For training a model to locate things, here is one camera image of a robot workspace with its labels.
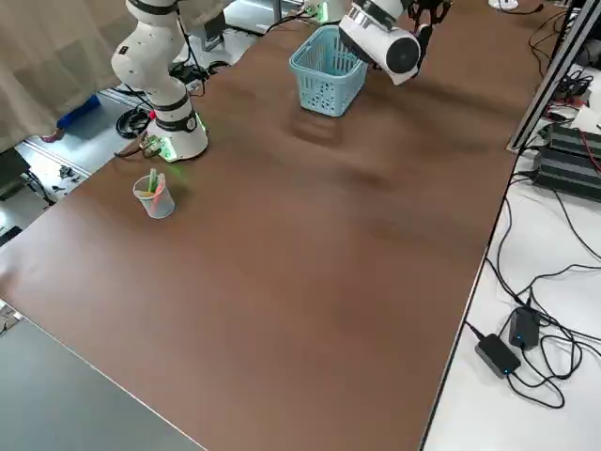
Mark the pink highlighter pen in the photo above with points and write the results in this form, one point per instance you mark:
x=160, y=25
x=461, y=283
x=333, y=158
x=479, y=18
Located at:
x=160, y=185

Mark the grey metal bracket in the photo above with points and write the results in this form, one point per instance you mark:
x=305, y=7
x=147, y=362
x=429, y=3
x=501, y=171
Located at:
x=213, y=35

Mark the black power supply brick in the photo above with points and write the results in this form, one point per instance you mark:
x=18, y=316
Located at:
x=563, y=176
x=573, y=141

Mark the blue plastic object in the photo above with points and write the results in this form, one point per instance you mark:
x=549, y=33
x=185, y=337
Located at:
x=80, y=113

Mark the beige curtain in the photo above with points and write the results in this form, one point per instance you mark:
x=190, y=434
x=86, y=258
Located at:
x=56, y=56

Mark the aluminium camera post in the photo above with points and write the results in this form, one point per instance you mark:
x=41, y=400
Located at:
x=540, y=94

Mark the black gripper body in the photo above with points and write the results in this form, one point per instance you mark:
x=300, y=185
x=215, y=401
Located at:
x=425, y=35

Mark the clear plastic cup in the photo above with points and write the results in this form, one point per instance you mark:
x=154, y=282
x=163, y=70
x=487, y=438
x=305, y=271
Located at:
x=162, y=206

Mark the power strip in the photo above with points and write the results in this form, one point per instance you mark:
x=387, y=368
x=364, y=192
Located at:
x=188, y=75

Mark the green highlighter pen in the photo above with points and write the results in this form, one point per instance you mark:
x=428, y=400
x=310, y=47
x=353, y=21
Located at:
x=153, y=181

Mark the black power adapter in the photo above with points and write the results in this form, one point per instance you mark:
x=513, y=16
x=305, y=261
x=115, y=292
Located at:
x=521, y=329
x=497, y=354

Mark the light blue plastic basket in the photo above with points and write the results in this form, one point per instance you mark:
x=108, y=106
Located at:
x=324, y=101

